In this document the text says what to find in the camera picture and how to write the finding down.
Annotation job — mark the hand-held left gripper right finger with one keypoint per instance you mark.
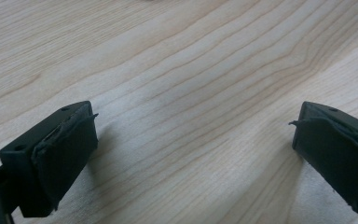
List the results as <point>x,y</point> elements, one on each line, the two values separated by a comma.
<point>338,149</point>

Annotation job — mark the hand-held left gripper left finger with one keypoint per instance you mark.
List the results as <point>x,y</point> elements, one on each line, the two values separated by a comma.
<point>56,155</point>

